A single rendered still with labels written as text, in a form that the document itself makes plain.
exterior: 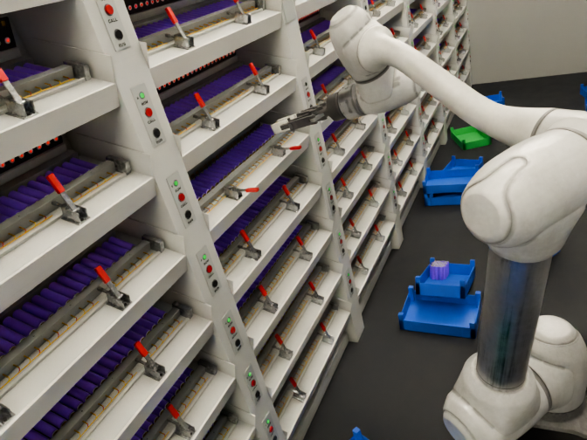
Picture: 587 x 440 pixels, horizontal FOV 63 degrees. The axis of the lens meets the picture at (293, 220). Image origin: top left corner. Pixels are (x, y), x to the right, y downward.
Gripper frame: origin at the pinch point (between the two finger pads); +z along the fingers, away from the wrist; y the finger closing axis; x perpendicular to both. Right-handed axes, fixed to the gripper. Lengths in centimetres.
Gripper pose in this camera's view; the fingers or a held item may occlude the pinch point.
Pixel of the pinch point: (284, 124)
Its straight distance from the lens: 144.9
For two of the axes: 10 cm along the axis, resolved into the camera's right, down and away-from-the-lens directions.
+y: -4.1, 5.2, -7.5
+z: -8.2, 1.6, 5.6
